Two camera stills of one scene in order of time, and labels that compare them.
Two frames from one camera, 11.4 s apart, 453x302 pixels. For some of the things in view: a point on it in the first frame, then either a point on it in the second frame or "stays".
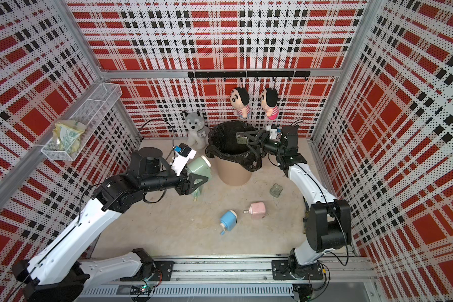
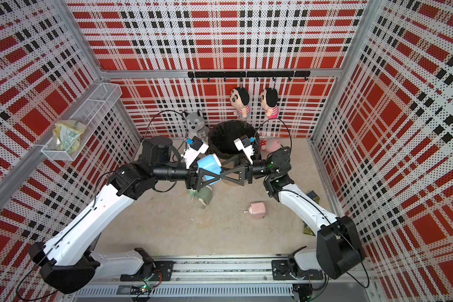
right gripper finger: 258,155 → 241,180
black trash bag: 222,145 stays
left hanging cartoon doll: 239,99 stays
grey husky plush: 198,133 stays
